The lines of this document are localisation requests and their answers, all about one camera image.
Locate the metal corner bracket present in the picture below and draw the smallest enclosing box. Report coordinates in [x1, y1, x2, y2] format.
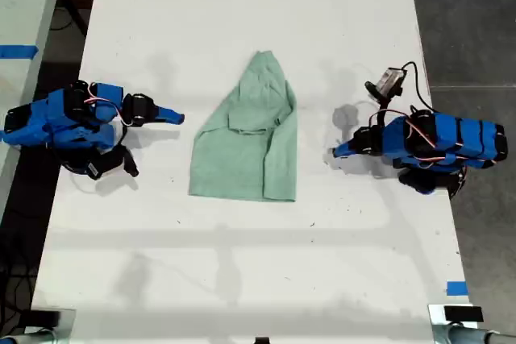
[23, 308, 77, 338]
[427, 303, 479, 329]

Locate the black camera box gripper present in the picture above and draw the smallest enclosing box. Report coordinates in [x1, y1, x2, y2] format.
[85, 153, 124, 181]
[364, 66, 409, 100]

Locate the black camera cable gripper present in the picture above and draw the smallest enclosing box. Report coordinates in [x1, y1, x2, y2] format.
[402, 60, 435, 114]

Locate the white side table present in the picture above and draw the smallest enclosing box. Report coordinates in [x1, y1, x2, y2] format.
[0, 0, 69, 216]

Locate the black camera stalk gripper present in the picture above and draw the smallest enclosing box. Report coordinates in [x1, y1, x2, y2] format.
[368, 93, 399, 128]
[120, 146, 140, 178]

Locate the small black box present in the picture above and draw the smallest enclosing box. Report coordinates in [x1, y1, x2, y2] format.
[23, 309, 61, 329]
[443, 305, 485, 323]

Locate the long blue tape strip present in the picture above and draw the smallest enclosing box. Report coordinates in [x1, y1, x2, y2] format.
[0, 44, 40, 60]

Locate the short blue tape strip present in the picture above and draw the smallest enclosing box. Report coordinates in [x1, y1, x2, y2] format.
[446, 280, 470, 297]

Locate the pale green T-shirt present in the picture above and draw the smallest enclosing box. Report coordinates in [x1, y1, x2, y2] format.
[188, 50, 299, 203]

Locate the black floor cable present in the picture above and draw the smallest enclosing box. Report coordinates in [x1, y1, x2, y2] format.
[50, 0, 88, 37]

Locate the grey metal pipe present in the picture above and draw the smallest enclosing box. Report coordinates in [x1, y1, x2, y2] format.
[433, 325, 516, 344]
[0, 329, 57, 344]

